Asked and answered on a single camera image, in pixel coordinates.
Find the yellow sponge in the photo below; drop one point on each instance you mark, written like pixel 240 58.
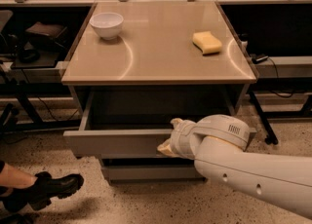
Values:
pixel 206 42

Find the dark box on shelf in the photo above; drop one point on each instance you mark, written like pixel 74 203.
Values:
pixel 47 37

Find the grey drawer cabinet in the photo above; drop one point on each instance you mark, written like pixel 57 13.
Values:
pixel 155 51

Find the white bowl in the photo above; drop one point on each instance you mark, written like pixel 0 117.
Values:
pixel 107 25

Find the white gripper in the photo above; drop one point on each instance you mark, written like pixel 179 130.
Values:
pixel 179 139

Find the black desk leg right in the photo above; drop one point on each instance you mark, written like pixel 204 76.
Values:
pixel 271 137

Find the black power adapter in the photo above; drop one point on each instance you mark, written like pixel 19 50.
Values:
pixel 256 59

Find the black chunky boot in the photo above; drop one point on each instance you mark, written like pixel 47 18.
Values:
pixel 39 195

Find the grey bottom drawer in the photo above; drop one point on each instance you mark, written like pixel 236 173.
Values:
pixel 148 169

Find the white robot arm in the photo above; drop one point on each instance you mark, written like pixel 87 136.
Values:
pixel 217 146

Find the grey top drawer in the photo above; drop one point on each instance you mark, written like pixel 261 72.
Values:
pixel 131 124

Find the grey drawer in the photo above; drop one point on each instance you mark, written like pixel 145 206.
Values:
pixel 148 169
pixel 131 124

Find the person's bare leg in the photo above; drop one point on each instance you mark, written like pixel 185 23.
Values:
pixel 11 177

